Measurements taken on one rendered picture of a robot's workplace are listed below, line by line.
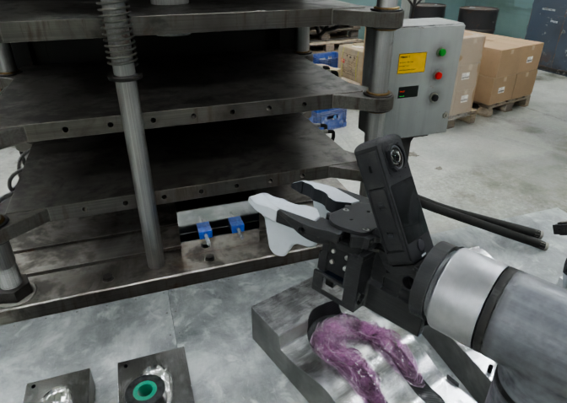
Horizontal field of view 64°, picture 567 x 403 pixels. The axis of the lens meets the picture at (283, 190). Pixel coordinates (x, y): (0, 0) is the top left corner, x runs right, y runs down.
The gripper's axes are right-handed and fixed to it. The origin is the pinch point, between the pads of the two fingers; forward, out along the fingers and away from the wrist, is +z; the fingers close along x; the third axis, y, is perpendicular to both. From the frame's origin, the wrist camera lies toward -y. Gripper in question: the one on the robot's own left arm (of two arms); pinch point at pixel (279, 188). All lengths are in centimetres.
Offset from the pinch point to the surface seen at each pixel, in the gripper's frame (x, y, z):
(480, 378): 54, 52, -16
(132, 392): -2, 56, 33
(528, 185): 355, 98, 46
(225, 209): 54, 45, 70
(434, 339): 61, 55, -3
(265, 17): 62, -15, 66
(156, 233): 33, 50, 78
